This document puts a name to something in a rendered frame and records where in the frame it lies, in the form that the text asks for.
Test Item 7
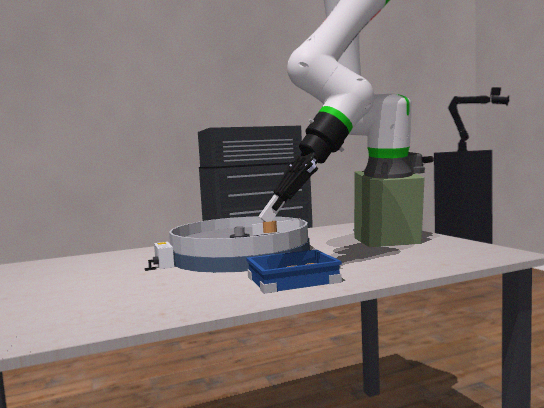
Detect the blue shallow tray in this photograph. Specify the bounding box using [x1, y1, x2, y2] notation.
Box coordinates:
[246, 249, 342, 294]

